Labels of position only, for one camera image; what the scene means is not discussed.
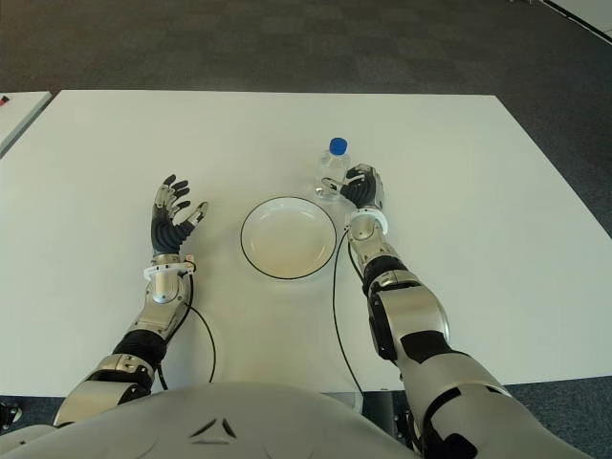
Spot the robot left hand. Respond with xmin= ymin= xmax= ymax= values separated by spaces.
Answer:
xmin=150 ymin=173 xmax=210 ymax=258

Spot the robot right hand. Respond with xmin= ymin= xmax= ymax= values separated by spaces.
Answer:
xmin=320 ymin=163 xmax=387 ymax=212

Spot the clear bottle with blue cap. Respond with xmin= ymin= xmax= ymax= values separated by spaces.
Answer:
xmin=312 ymin=137 xmax=356 ymax=203

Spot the white plate with black rim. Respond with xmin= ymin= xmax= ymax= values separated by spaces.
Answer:
xmin=239 ymin=195 xmax=339 ymax=282

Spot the white side table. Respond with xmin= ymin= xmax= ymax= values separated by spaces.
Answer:
xmin=0 ymin=90 xmax=54 ymax=158

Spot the grey robot torso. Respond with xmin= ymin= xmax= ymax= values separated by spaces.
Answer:
xmin=0 ymin=380 xmax=592 ymax=459

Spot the black stand with caster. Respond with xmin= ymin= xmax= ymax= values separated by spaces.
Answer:
xmin=0 ymin=400 xmax=24 ymax=426

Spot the white furniture edge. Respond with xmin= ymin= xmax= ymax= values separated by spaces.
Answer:
xmin=543 ymin=0 xmax=612 ymax=43

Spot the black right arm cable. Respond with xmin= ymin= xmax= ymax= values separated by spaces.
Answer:
xmin=330 ymin=223 xmax=365 ymax=397

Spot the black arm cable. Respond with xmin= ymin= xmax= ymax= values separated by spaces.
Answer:
xmin=330 ymin=223 xmax=365 ymax=397
xmin=159 ymin=271 xmax=218 ymax=392

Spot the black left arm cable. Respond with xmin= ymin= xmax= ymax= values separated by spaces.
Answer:
xmin=159 ymin=271 xmax=218 ymax=392

